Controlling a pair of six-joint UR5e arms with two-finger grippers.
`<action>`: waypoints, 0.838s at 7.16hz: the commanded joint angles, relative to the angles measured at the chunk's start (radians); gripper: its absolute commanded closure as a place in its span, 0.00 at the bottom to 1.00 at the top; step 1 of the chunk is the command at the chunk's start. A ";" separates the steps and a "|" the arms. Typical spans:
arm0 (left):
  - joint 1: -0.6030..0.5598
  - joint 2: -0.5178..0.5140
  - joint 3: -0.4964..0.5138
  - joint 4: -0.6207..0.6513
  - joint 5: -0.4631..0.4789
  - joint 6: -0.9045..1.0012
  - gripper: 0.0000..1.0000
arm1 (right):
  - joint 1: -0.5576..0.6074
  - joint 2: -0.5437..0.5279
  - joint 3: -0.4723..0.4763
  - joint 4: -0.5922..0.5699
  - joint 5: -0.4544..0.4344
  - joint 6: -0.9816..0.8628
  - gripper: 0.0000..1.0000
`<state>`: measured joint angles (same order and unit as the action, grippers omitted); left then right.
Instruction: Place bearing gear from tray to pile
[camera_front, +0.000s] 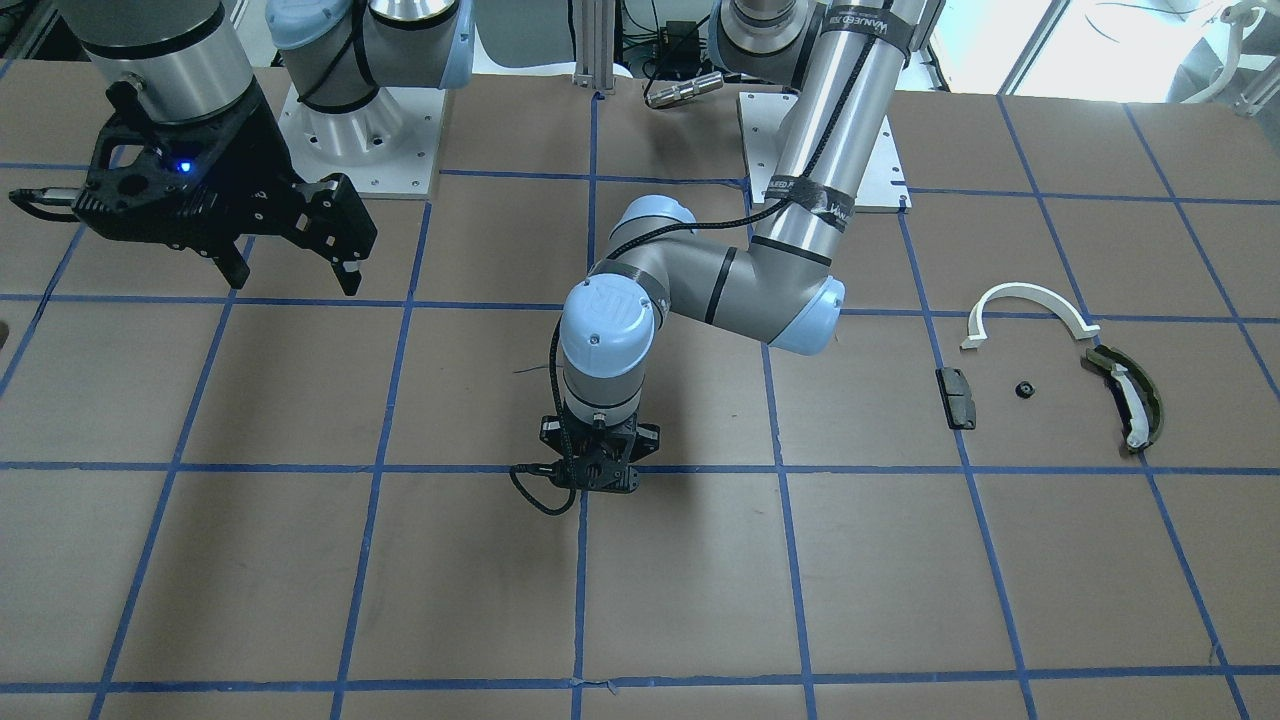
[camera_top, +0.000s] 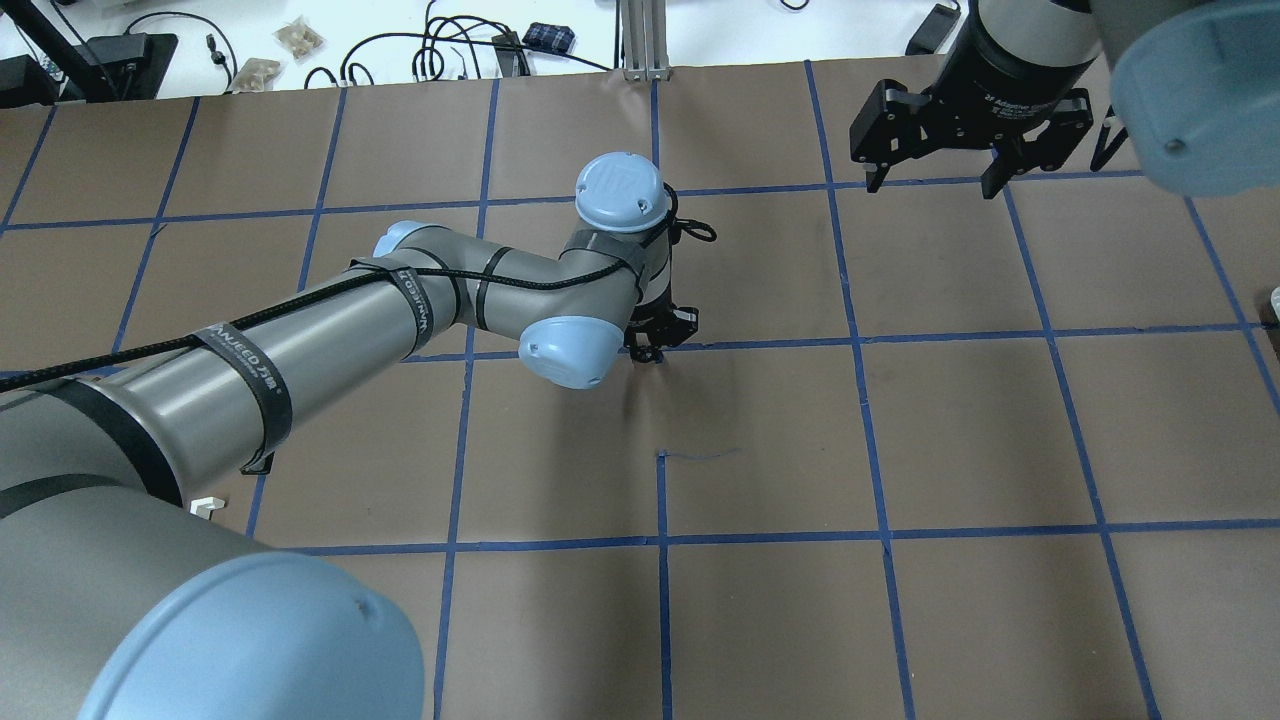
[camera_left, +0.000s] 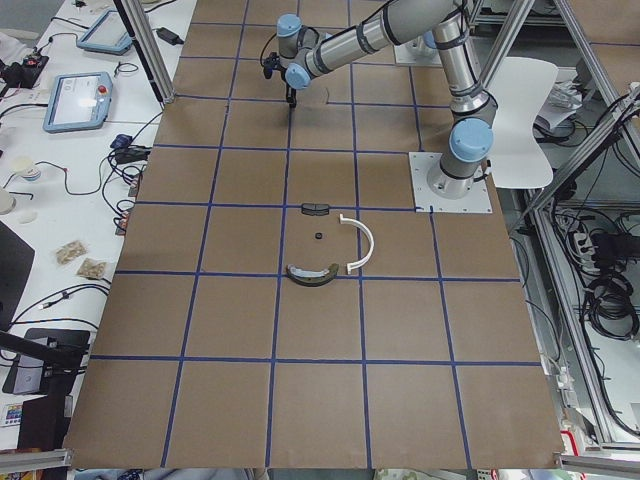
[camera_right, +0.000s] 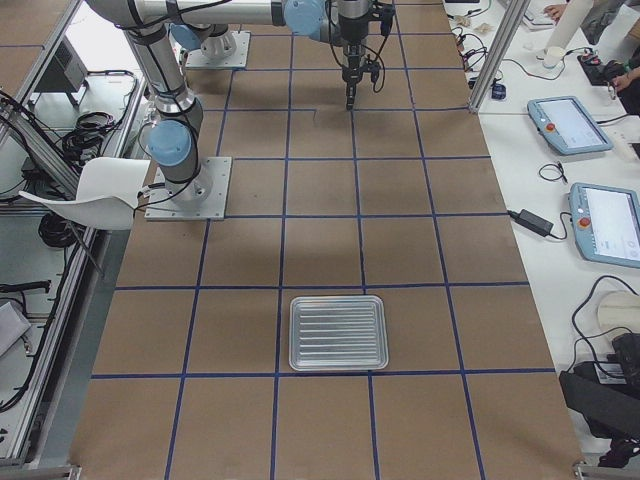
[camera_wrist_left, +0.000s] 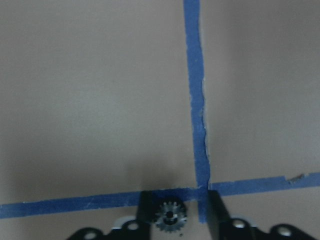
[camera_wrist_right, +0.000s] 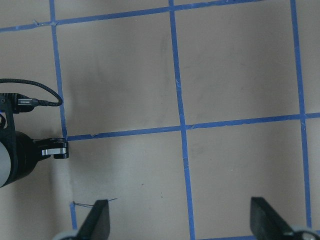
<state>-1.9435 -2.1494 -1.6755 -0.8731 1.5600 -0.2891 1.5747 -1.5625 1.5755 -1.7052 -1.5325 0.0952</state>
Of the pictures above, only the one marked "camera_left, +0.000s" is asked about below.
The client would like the white chair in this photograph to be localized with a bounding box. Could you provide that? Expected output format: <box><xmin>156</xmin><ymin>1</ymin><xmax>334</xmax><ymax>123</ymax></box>
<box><xmin>488</xmin><ymin>57</ymin><xmax>558</xmax><ymax>189</ymax></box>

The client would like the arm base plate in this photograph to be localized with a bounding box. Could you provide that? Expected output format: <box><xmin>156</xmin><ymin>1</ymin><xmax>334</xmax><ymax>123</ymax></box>
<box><xmin>394</xmin><ymin>43</ymin><xmax>442</xmax><ymax>68</ymax></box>
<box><xmin>408</xmin><ymin>152</ymin><xmax>493</xmax><ymax>214</ymax></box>

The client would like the black power adapter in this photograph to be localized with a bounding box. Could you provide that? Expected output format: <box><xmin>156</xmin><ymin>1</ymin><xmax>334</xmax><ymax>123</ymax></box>
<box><xmin>156</xmin><ymin>27</ymin><xmax>184</xmax><ymax>45</ymax></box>

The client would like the dark grey brake pad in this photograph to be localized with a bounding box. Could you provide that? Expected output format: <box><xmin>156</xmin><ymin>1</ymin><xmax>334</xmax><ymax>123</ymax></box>
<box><xmin>301</xmin><ymin>203</ymin><xmax>330</xmax><ymax>216</ymax></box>

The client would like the olive brake shoe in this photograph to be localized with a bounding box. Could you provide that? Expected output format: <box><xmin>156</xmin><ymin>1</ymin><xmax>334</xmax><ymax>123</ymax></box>
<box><xmin>286</xmin><ymin>263</ymin><xmax>339</xmax><ymax>287</ymax></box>

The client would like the near blue teach pendant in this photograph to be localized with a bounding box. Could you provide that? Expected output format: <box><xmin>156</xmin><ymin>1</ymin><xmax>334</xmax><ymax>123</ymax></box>
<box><xmin>43</xmin><ymin>71</ymin><xmax>113</xmax><ymax>134</ymax></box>

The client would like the aluminium frame post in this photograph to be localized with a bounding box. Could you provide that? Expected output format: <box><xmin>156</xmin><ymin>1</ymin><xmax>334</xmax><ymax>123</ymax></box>
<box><xmin>114</xmin><ymin>0</ymin><xmax>175</xmax><ymax>105</ymax></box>

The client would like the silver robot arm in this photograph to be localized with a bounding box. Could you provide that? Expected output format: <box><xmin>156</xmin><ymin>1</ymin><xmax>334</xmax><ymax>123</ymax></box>
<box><xmin>260</xmin><ymin>1</ymin><xmax>498</xmax><ymax>199</ymax></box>
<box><xmin>411</xmin><ymin>31</ymin><xmax>437</xmax><ymax>57</ymax></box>

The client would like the white curved plastic arc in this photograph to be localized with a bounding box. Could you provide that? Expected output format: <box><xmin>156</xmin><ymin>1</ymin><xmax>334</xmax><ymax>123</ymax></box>
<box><xmin>339</xmin><ymin>214</ymin><xmax>375</xmax><ymax>275</ymax></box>

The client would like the small bag of parts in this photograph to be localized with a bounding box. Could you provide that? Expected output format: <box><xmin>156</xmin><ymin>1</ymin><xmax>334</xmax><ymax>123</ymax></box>
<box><xmin>76</xmin><ymin>258</ymin><xmax>108</xmax><ymax>280</ymax></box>
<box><xmin>55</xmin><ymin>240</ymin><xmax>87</xmax><ymax>265</ymax></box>

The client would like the blue teach pendant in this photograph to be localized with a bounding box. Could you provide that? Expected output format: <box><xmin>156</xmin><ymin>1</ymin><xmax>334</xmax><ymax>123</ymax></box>
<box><xmin>43</xmin><ymin>71</ymin><xmax>113</xmax><ymax>134</ymax></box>
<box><xmin>76</xmin><ymin>9</ymin><xmax>132</xmax><ymax>56</ymax></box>

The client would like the paper cup with stripes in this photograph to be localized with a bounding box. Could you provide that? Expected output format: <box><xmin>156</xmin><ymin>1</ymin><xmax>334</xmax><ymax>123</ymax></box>
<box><xmin>10</xmin><ymin>156</ymin><xmax>41</xmax><ymax>182</ymax></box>

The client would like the far blue teach pendant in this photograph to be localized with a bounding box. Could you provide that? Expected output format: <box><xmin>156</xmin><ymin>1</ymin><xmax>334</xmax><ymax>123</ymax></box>
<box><xmin>76</xmin><ymin>9</ymin><xmax>132</xmax><ymax>56</ymax></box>

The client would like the brown paper table mat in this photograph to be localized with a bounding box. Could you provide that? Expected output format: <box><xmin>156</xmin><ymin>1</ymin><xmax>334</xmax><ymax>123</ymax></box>
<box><xmin>65</xmin><ymin>1</ymin><xmax>563</xmax><ymax>470</ymax></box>

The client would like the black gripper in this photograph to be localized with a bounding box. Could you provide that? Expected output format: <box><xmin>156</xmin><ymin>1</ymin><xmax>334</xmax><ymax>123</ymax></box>
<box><xmin>262</xmin><ymin>52</ymin><xmax>297</xmax><ymax>108</ymax></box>

